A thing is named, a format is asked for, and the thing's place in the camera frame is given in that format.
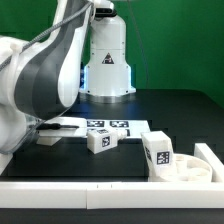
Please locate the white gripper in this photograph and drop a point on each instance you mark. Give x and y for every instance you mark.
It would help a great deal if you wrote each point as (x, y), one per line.
(63, 127)

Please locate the white round stool seat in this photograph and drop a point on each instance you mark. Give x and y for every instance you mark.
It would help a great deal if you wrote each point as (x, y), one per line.
(182, 169)

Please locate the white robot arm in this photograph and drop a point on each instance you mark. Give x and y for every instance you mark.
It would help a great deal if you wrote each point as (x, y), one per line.
(82, 53)

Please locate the white marker sheet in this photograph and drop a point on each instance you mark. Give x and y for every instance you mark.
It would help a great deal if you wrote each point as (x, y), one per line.
(132, 128)

